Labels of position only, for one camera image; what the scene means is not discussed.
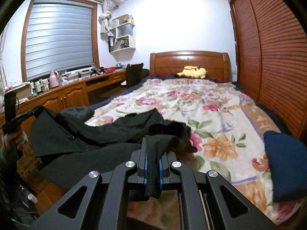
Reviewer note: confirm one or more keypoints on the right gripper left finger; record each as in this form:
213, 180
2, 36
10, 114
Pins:
99, 201

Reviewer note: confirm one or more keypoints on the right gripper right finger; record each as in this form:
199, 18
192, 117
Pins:
208, 200

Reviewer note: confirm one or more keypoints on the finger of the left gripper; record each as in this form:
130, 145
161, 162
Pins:
29, 113

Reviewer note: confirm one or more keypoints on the black double-breasted coat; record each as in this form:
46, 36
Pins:
69, 148

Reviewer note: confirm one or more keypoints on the person left hand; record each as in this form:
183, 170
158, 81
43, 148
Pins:
14, 142

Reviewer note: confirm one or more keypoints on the pink thermos jug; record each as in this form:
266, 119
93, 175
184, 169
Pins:
53, 79

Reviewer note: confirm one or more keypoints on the dark grey folded garment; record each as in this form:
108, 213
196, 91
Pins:
83, 113

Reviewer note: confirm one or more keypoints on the wooden desk cabinet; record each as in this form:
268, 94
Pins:
72, 95

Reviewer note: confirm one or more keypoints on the floral bed blanket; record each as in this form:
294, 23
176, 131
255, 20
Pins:
227, 129

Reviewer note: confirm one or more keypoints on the grey window blind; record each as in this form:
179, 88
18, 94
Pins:
58, 37

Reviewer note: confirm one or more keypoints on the red basket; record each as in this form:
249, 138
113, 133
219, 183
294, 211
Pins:
110, 69

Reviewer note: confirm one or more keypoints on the navy blue folded garment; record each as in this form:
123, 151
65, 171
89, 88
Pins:
287, 160

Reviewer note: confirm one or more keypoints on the dark wooden chair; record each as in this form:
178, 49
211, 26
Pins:
133, 74

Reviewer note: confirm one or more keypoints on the white tied curtain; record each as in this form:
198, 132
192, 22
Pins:
108, 6

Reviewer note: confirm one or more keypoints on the yellow plush toy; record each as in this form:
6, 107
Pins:
193, 72

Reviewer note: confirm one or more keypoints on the wooden bed headboard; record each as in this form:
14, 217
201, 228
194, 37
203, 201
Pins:
172, 62

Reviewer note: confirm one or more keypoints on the wooden louvered wardrobe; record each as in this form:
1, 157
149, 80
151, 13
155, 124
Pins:
271, 54

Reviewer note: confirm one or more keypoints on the white wall shelf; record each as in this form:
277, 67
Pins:
121, 35

